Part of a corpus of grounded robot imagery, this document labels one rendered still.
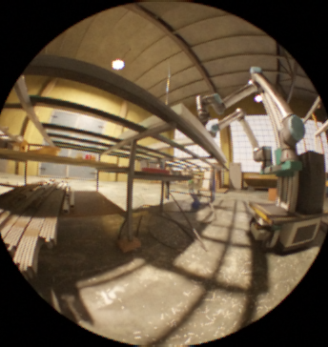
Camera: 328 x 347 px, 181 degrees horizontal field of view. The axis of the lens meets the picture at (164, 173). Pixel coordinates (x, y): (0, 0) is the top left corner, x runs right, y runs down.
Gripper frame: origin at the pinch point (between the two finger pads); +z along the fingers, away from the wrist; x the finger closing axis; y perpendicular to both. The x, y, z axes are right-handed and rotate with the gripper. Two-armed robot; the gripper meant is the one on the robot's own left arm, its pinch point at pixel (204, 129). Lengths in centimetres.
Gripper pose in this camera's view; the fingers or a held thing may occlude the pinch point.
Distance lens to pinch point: 86.0
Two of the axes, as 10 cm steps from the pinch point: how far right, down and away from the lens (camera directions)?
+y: -6.7, -0.7, -7.4
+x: 7.4, 0.3, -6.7
